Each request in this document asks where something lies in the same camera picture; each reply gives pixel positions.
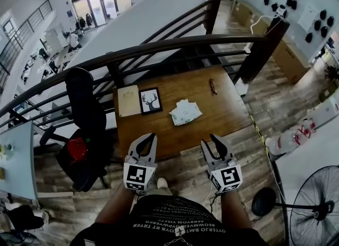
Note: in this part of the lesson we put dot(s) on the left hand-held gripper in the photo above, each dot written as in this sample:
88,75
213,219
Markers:
137,177

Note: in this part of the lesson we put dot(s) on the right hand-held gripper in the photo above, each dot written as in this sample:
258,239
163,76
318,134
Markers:
227,177

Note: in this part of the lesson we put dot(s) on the white wet wipe pack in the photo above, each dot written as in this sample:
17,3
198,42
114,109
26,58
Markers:
185,114

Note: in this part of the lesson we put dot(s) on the person's right forearm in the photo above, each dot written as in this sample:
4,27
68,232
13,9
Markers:
234,208

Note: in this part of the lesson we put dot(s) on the person's left forearm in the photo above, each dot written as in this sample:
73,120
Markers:
114,205

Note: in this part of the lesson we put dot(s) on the person's beige shoe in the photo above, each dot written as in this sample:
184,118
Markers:
162,183

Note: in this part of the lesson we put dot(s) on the yellow black hazard tape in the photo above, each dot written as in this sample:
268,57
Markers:
258,131

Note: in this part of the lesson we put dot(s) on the black framed deer picture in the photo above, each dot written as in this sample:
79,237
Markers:
150,101

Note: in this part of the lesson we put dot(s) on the beige notebook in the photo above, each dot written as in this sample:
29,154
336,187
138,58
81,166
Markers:
129,101

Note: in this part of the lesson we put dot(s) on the red bag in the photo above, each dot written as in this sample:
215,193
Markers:
76,152

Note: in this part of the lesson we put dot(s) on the wrapped plastic bottle pack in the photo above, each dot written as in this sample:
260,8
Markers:
283,141

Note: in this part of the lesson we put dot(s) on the brown eyeglasses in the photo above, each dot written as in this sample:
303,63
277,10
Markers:
213,86

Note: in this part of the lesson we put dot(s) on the black office chair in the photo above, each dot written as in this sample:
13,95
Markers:
84,112

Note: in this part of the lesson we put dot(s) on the small white floor box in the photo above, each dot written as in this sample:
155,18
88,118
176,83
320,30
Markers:
241,87

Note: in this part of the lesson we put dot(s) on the person's black printed shirt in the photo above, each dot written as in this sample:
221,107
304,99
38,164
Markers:
174,223

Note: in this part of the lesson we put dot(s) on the white storage box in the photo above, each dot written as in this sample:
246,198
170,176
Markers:
325,111

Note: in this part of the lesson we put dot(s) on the long cardboard box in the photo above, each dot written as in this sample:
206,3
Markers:
291,62

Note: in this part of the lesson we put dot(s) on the pale blue desk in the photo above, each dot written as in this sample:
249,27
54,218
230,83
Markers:
18,165

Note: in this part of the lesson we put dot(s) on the glass entrance doors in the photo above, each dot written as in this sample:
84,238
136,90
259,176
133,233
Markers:
100,4

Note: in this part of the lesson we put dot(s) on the white gooseneck holder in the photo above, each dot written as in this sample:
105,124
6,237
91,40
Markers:
279,9

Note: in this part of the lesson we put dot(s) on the black metal balcony railing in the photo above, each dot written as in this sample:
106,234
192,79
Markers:
18,38

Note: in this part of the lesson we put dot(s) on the black pedestal fan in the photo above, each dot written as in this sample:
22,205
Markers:
317,213

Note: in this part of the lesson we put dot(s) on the white wall poster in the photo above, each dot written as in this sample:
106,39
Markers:
307,18

